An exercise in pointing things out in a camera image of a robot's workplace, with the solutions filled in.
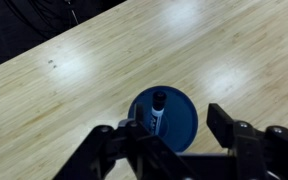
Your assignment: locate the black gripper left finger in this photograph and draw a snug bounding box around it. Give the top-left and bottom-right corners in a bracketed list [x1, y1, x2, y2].
[52, 103, 192, 180]

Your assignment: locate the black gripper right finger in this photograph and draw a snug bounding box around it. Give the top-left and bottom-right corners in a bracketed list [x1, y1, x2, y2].
[206, 103, 288, 180]

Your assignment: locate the black-capped white marker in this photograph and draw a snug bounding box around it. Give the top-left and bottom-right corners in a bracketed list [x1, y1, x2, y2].
[149, 90, 168, 136]

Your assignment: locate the dark blue plastic cup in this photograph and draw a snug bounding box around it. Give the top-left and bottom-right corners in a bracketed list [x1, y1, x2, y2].
[127, 85, 199, 153]

